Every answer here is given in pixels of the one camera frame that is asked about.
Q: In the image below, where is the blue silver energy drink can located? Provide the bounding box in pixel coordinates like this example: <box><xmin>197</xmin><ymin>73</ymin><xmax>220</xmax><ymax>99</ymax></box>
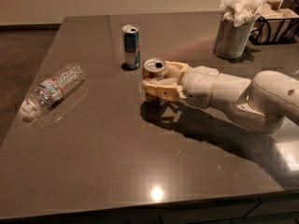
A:
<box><xmin>122</xmin><ymin>24</ymin><xmax>140</xmax><ymax>69</ymax></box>

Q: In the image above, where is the orange soda can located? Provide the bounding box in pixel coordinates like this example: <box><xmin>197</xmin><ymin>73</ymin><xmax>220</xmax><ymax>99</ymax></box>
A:
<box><xmin>142</xmin><ymin>58</ymin><xmax>167</xmax><ymax>107</ymax></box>

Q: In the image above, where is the clear plastic water bottle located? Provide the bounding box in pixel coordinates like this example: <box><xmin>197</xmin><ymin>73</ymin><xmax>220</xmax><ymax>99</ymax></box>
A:
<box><xmin>21</xmin><ymin>63</ymin><xmax>85</xmax><ymax>116</ymax></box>

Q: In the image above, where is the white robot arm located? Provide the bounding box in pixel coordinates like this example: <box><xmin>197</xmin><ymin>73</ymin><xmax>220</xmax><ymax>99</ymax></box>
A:
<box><xmin>142</xmin><ymin>58</ymin><xmax>299</xmax><ymax>133</ymax></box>

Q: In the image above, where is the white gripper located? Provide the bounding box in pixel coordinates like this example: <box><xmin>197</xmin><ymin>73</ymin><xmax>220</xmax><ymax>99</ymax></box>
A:
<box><xmin>142</xmin><ymin>61</ymin><xmax>220</xmax><ymax>108</ymax></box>

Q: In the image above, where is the metal bucket napkin holder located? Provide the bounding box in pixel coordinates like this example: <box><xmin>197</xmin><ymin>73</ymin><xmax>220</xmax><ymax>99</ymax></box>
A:
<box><xmin>213</xmin><ymin>19</ymin><xmax>254</xmax><ymax>60</ymax></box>

